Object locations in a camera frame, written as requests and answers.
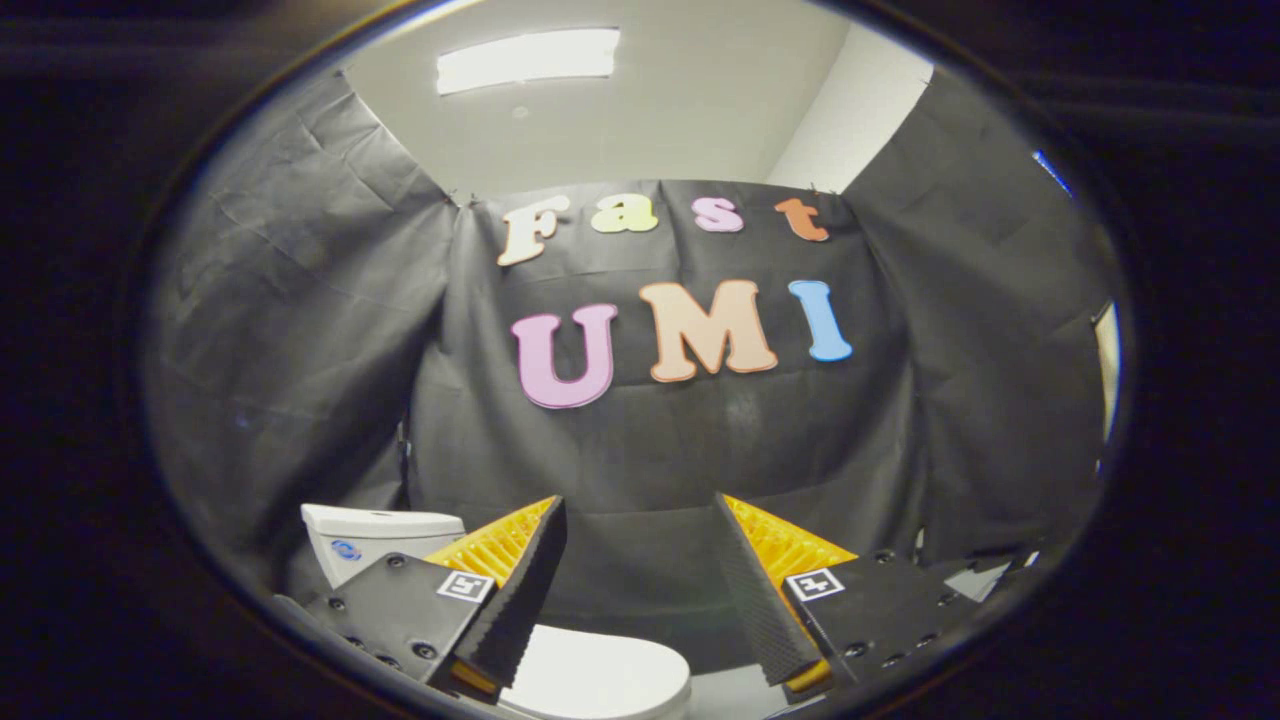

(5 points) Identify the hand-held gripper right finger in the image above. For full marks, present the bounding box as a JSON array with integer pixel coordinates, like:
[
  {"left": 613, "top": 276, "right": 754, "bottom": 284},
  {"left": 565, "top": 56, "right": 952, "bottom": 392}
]
[{"left": 713, "top": 493, "right": 981, "bottom": 698}]

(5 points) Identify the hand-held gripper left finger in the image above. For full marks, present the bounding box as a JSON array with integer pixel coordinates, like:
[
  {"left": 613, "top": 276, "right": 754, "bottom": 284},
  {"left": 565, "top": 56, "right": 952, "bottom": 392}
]
[{"left": 300, "top": 495, "right": 569, "bottom": 701}]

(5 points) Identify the white toilet lid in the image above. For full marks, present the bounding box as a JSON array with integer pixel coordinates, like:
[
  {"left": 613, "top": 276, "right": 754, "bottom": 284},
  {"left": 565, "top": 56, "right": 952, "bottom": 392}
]
[{"left": 495, "top": 625, "right": 693, "bottom": 720}]

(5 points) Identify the black backdrop cloth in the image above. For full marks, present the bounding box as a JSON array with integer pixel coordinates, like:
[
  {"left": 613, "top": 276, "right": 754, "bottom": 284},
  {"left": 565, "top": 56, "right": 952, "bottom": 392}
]
[{"left": 145, "top": 70, "right": 1116, "bottom": 676}]

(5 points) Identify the ceiling light panel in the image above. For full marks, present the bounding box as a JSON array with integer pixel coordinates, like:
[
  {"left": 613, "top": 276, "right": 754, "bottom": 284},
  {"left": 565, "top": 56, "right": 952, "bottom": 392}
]
[{"left": 437, "top": 28, "right": 621, "bottom": 96}]

